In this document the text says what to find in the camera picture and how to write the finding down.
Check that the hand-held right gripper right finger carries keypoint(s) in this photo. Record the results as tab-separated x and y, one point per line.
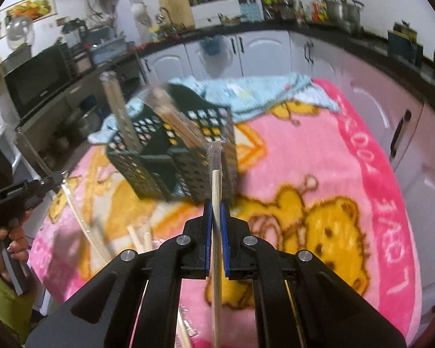
225	239

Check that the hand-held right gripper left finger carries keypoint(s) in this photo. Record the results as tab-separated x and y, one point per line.
207	239

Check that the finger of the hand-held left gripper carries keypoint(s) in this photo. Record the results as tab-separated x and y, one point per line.
50	183

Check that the single wooden chopstick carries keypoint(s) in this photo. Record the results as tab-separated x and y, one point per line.
137	239
80	221
216	188

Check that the dark green plastic utensil holder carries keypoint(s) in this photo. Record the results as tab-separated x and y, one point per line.
156	174

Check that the pile of wooden chopsticks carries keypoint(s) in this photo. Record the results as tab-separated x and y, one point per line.
121	112

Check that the person's left forearm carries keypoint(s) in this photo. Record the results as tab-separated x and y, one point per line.
2	308

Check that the person's left hand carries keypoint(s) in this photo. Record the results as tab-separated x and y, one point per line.
20	243

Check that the open storage shelf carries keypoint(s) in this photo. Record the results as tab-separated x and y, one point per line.
58	116

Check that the steel pot with lid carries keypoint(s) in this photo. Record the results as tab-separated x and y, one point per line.
89	121

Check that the black microwave oven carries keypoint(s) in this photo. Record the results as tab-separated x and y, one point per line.
36	79

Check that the pink printed blanket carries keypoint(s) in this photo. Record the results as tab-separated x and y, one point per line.
311	152

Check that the light blue plastic basket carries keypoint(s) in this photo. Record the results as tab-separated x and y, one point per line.
107	50

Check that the light blue printed cloth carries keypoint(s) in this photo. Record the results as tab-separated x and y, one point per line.
261	94

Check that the blue hanging bag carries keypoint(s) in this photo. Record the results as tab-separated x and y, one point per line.
212	46

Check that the wooden cutting board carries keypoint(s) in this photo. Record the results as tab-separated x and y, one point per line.
177	9

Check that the light blue knife holder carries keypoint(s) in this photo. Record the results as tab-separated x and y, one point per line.
251	11

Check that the white countertop box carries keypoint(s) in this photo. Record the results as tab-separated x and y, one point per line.
217	7

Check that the group of condiment bottles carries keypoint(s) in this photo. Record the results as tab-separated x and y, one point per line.
313	11

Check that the steel stockpot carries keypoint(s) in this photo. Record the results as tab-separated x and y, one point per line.
342	12

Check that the blue pot with lid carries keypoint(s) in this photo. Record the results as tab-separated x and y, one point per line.
404	47

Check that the fruit wall poster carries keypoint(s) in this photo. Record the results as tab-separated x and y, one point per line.
32	7

